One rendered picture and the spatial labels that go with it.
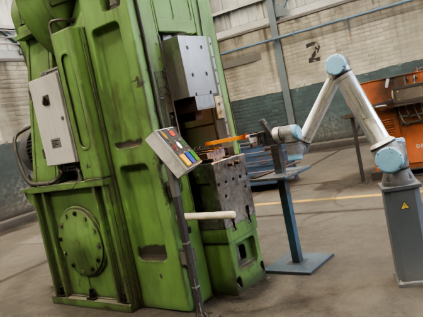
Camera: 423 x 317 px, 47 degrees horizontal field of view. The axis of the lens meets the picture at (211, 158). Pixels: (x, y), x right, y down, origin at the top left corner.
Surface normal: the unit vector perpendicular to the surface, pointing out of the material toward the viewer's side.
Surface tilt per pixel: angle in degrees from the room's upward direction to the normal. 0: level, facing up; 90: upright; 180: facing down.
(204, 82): 90
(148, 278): 90
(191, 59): 90
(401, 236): 90
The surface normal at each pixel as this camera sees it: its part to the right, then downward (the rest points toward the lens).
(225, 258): -0.59, 0.18
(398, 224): -0.21, 0.13
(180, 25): 0.78, -0.11
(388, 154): -0.38, 0.24
